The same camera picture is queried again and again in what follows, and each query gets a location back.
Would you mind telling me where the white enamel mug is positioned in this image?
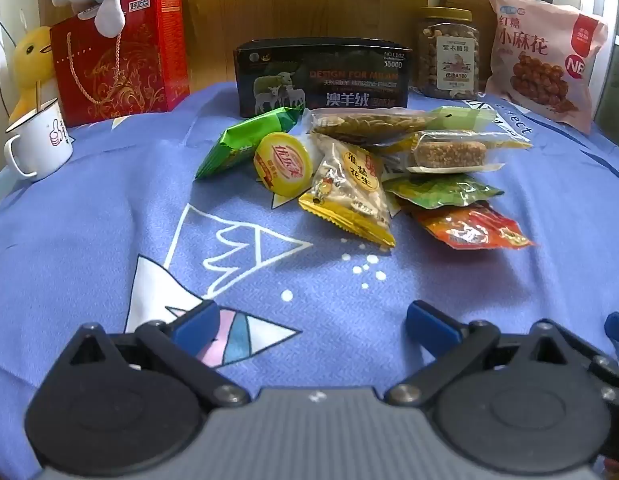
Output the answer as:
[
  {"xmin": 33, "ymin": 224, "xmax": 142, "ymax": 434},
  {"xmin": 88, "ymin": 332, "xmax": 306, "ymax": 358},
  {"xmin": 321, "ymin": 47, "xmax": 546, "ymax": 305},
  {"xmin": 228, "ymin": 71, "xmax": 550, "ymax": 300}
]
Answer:
[{"xmin": 4, "ymin": 98, "xmax": 74, "ymax": 182}]

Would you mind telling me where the clear seed packet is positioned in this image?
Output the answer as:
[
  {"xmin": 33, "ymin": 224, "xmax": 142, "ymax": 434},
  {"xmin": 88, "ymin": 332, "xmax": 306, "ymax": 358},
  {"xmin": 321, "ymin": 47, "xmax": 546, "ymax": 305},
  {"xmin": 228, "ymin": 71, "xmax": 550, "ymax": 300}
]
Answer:
[{"xmin": 306, "ymin": 109, "xmax": 440, "ymax": 147}]

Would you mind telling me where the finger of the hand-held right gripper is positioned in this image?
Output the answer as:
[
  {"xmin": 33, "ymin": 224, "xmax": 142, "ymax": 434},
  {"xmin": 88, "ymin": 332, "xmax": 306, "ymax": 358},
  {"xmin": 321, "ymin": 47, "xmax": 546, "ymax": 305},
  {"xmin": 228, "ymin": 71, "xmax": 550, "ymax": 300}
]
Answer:
[{"xmin": 588, "ymin": 311, "xmax": 619, "ymax": 403}]

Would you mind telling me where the clear packet with brown bar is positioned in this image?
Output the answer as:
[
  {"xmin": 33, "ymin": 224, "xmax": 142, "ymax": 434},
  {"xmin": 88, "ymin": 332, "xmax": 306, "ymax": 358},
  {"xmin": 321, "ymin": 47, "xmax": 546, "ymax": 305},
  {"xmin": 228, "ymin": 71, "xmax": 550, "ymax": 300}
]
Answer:
[{"xmin": 382, "ymin": 132, "xmax": 534, "ymax": 183}]

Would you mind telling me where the wood-grain wall sheet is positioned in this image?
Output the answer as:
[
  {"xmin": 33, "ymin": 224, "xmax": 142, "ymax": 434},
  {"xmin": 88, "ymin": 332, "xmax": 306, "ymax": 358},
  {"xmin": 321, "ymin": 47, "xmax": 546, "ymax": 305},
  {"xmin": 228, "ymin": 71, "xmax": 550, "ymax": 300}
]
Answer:
[{"xmin": 36, "ymin": 0, "xmax": 434, "ymax": 92}]

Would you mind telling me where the red orange snack packet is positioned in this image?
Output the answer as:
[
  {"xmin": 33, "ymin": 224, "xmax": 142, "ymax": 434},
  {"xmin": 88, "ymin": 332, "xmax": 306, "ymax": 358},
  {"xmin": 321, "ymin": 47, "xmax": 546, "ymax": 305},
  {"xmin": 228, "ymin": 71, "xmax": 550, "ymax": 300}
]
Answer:
[{"xmin": 399, "ymin": 201, "xmax": 535, "ymax": 251}]

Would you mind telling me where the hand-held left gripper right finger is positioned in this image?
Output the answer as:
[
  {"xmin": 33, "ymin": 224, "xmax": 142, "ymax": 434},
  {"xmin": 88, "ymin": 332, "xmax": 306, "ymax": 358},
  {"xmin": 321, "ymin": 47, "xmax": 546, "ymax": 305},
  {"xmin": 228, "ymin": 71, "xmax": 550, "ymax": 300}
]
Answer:
[{"xmin": 384, "ymin": 300, "xmax": 585, "ymax": 408}]

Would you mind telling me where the yellow peanut packet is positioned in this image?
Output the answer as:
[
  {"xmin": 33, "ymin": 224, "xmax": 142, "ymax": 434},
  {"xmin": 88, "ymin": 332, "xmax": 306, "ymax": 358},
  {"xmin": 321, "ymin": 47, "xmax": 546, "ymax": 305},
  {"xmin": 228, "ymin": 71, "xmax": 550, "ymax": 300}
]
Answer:
[{"xmin": 298, "ymin": 134, "xmax": 396, "ymax": 249}]

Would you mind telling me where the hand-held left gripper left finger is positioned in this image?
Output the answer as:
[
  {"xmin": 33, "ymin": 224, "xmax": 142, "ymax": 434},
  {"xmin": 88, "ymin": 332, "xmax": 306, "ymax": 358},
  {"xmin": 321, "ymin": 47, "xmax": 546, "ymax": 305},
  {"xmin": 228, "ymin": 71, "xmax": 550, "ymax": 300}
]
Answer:
[{"xmin": 60, "ymin": 300, "xmax": 250, "ymax": 407}]

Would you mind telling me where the red gift box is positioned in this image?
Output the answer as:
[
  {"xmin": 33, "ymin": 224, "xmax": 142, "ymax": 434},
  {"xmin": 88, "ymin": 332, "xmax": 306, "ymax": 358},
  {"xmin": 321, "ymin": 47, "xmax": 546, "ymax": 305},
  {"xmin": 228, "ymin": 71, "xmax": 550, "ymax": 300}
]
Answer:
[{"xmin": 50, "ymin": 0, "xmax": 191, "ymax": 128}]

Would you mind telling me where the clear nut jar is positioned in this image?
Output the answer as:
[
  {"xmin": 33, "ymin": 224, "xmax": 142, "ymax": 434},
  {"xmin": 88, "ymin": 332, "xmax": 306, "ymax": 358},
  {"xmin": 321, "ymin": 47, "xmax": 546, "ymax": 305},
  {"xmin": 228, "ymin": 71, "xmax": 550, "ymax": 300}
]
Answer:
[{"xmin": 415, "ymin": 6, "xmax": 480, "ymax": 101}]

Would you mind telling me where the yellow round jelly cup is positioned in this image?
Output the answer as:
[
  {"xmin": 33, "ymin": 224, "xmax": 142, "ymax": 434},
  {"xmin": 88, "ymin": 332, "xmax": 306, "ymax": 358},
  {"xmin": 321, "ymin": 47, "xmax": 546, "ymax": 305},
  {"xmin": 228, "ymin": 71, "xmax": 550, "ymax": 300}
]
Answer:
[{"xmin": 253, "ymin": 131, "xmax": 314, "ymax": 197}]

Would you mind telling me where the green pickled vegetable packet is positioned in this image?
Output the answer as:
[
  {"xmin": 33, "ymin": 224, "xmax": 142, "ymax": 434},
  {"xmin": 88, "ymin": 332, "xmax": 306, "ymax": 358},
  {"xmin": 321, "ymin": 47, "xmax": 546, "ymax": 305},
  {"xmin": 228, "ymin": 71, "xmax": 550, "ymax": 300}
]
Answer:
[{"xmin": 383, "ymin": 174, "xmax": 505, "ymax": 211}]

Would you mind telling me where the yellow duck toy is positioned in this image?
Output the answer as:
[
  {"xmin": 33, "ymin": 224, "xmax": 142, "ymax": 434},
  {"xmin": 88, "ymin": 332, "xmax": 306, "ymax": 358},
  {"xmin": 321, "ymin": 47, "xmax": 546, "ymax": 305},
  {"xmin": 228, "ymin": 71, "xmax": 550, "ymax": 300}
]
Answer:
[{"xmin": 8, "ymin": 26, "xmax": 58, "ymax": 123}]

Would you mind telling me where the black tin box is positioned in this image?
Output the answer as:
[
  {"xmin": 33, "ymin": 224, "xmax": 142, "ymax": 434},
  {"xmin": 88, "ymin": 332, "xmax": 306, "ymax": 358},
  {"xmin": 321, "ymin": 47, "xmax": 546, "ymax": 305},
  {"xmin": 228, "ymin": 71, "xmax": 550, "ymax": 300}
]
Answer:
[{"xmin": 234, "ymin": 37, "xmax": 413, "ymax": 118}]

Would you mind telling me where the light green snack packet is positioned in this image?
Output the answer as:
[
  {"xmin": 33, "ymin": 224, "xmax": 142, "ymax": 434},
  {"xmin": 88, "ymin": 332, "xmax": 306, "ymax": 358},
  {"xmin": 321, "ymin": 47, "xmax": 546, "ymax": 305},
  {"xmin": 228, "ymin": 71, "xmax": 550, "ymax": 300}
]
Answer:
[{"xmin": 429, "ymin": 106, "xmax": 496, "ymax": 133}]

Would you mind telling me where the blue printed tablecloth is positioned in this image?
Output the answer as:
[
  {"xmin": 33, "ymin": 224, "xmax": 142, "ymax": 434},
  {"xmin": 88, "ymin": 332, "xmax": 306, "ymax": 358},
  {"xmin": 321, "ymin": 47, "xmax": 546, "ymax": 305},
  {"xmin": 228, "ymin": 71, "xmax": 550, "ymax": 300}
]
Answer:
[{"xmin": 0, "ymin": 82, "xmax": 619, "ymax": 480}]

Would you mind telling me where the pink snack bag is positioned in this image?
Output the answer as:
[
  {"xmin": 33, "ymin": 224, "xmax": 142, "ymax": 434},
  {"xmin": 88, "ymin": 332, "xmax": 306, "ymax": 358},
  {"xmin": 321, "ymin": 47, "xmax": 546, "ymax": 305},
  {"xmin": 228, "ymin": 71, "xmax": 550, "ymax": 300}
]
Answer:
[{"xmin": 484, "ymin": 0, "xmax": 610, "ymax": 135}]

